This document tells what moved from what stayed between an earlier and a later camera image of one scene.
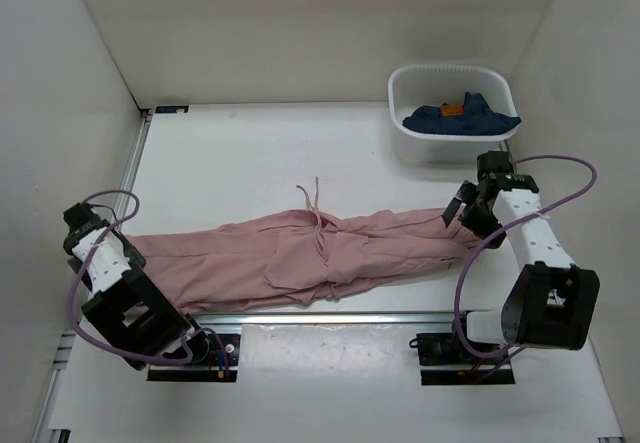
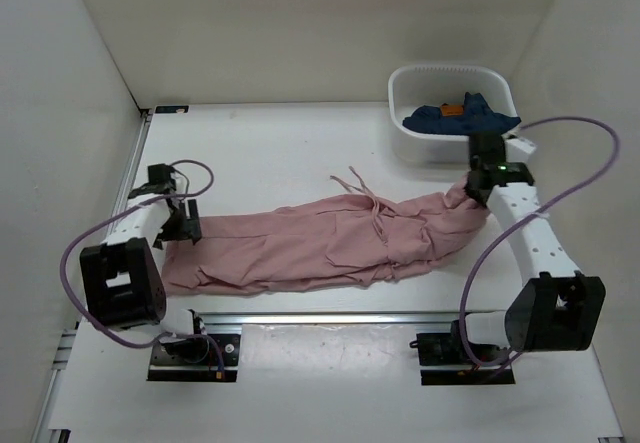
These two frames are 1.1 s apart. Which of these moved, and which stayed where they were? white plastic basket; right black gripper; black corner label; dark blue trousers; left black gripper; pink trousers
Moved: pink trousers; left black gripper; right black gripper
Stayed: black corner label; white plastic basket; dark blue trousers
